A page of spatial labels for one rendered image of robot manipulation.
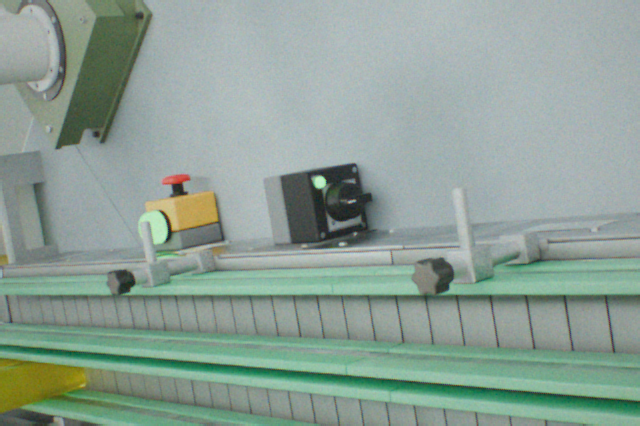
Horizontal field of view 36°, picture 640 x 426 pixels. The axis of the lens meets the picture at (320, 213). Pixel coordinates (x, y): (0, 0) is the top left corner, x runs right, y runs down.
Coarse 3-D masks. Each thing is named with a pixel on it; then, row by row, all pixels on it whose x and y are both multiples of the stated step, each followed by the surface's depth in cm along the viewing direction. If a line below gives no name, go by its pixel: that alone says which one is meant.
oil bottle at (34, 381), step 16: (0, 368) 139; (16, 368) 137; (32, 368) 139; (48, 368) 140; (64, 368) 142; (80, 368) 143; (0, 384) 135; (16, 384) 137; (32, 384) 138; (48, 384) 140; (64, 384) 142; (80, 384) 143; (0, 400) 135; (16, 400) 137; (32, 400) 138
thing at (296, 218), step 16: (288, 176) 110; (304, 176) 108; (320, 176) 108; (336, 176) 110; (352, 176) 112; (272, 192) 112; (288, 192) 110; (304, 192) 108; (320, 192) 108; (272, 208) 113; (288, 208) 111; (304, 208) 109; (320, 208) 108; (272, 224) 113; (288, 224) 111; (304, 224) 109; (320, 224) 108; (336, 224) 110; (352, 224) 111; (288, 240) 112; (304, 240) 109; (320, 240) 108
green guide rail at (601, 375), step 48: (0, 336) 145; (48, 336) 137; (96, 336) 131; (144, 336) 124; (192, 336) 117; (240, 336) 111; (480, 384) 77; (528, 384) 73; (576, 384) 70; (624, 384) 68
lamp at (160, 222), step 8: (144, 216) 130; (152, 216) 130; (160, 216) 130; (168, 216) 131; (152, 224) 129; (160, 224) 129; (168, 224) 130; (152, 232) 129; (160, 232) 129; (168, 232) 130; (160, 240) 130; (168, 240) 131
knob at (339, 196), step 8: (336, 184) 109; (344, 184) 108; (352, 184) 109; (328, 192) 108; (336, 192) 108; (344, 192) 108; (352, 192) 109; (360, 192) 109; (368, 192) 109; (328, 200) 108; (336, 200) 107; (344, 200) 106; (352, 200) 107; (360, 200) 108; (368, 200) 108; (328, 208) 108; (336, 208) 108; (344, 208) 108; (352, 208) 108; (360, 208) 109; (336, 216) 109; (344, 216) 108; (352, 216) 108
